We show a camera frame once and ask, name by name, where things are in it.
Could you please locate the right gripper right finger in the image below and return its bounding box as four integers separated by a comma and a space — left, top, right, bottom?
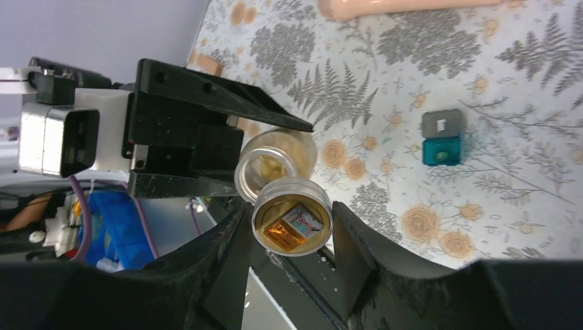
332, 202, 582, 329

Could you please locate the gold bottle cap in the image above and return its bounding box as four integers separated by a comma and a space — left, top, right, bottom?
252, 177, 333, 257

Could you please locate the pink tube container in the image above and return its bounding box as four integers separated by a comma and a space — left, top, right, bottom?
317, 0, 503, 21

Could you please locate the teal pill box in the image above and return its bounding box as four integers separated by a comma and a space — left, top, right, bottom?
421, 109, 465, 166

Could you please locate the floral table mat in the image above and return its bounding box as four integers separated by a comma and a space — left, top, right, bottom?
192, 1, 582, 268

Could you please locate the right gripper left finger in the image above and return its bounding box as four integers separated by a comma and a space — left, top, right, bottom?
1, 203, 253, 329

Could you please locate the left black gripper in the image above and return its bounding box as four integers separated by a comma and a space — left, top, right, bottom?
127, 58, 314, 199

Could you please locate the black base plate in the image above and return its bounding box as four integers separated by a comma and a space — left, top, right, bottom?
250, 242, 349, 329

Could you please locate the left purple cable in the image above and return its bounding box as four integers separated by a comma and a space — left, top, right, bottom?
67, 175, 160, 263

